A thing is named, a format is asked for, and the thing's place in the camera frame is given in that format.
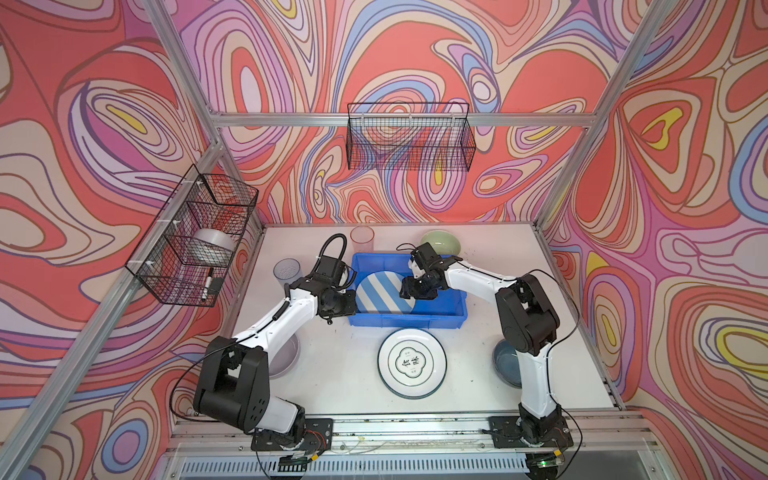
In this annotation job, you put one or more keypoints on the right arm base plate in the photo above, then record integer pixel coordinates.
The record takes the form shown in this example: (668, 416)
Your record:
(506, 433)

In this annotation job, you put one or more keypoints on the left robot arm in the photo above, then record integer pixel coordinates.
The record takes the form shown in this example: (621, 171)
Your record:
(234, 381)

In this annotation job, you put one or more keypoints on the black marker pen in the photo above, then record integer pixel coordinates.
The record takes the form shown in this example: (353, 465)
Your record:
(207, 284)

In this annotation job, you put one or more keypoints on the white plate with flower emblem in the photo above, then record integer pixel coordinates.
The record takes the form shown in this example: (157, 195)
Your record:
(412, 363)

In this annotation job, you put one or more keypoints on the large blue striped plate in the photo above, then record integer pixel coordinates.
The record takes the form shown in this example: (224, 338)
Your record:
(379, 293)

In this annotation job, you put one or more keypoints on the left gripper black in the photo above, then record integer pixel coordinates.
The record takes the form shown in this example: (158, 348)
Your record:
(350, 308)

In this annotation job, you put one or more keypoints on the blue-grey translucent cup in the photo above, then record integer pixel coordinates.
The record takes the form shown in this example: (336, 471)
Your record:
(287, 271)

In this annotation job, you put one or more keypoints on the aluminium front rail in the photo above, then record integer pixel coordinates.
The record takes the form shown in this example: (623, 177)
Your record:
(596, 430)

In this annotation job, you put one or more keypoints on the black wire basket on back wall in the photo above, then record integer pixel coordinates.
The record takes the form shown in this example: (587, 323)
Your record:
(409, 136)

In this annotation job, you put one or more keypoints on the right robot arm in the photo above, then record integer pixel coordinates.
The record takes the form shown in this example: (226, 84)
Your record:
(528, 321)

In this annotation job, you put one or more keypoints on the black wire basket on left wall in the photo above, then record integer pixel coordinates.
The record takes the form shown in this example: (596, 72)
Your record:
(201, 227)

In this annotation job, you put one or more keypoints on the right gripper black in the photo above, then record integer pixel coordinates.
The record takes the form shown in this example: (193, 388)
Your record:
(408, 290)

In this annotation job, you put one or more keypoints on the light green bowl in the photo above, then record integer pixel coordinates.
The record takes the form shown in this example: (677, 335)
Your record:
(443, 242)

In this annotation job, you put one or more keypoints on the dark blue bowl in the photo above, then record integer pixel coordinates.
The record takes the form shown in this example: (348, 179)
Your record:
(506, 364)

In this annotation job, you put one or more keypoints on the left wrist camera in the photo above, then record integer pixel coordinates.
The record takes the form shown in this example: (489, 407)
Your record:
(329, 269)

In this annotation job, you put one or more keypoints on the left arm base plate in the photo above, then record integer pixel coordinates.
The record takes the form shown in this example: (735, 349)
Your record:
(313, 435)

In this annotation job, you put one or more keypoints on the white tape roll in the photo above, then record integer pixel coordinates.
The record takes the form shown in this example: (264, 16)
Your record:
(212, 247)

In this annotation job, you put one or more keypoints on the pink translucent cup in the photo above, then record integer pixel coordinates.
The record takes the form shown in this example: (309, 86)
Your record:
(362, 238)

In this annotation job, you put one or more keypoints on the black wire basket on wall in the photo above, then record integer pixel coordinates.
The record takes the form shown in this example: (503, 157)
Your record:
(409, 136)
(201, 227)

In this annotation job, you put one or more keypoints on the grey lilac bowl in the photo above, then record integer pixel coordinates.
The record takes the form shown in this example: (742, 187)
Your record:
(284, 359)

